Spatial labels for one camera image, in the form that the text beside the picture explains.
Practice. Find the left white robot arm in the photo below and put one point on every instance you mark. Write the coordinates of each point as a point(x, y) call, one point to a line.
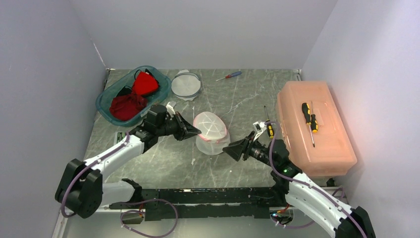
point(81, 190)

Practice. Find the dark red bra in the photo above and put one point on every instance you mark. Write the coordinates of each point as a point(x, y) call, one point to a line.
point(126, 107)

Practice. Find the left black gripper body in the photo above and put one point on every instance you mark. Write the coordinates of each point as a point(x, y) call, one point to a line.
point(167, 128)

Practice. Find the medium yellow-black screwdriver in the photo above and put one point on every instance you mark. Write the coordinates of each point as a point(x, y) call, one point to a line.
point(314, 127)

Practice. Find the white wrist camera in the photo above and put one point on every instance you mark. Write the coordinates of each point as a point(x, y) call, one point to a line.
point(170, 106)
point(260, 126)

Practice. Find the pink-trimmed white mesh laundry bag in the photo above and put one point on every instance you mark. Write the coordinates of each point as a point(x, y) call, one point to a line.
point(214, 134)

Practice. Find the yellow-black screwdriver on table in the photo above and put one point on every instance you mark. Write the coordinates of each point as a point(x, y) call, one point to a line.
point(269, 127)

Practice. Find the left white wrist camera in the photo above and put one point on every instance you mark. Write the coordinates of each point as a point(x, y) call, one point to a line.
point(170, 106)

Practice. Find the red-blue small screwdriver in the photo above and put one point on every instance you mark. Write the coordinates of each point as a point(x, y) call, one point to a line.
point(235, 74)

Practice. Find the blue-trimmed white mesh laundry bag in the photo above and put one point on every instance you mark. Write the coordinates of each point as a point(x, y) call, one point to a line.
point(186, 85)

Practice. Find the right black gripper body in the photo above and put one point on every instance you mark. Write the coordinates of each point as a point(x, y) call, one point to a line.
point(258, 151)

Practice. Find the black bra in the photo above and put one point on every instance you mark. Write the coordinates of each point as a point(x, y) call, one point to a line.
point(126, 90)

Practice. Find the large yellow-black screwdriver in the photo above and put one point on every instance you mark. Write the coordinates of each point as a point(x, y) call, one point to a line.
point(307, 113)

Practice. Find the black base frame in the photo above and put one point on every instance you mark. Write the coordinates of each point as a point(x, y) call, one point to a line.
point(256, 202)

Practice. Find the orange translucent plastic box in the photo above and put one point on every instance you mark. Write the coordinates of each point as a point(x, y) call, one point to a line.
point(333, 154)

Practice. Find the teal plastic basin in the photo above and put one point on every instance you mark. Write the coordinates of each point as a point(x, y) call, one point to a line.
point(103, 101)

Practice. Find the green labelled small box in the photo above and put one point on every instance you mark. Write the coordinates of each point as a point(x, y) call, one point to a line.
point(120, 136)

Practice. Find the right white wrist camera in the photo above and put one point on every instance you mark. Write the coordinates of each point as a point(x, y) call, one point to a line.
point(260, 126)

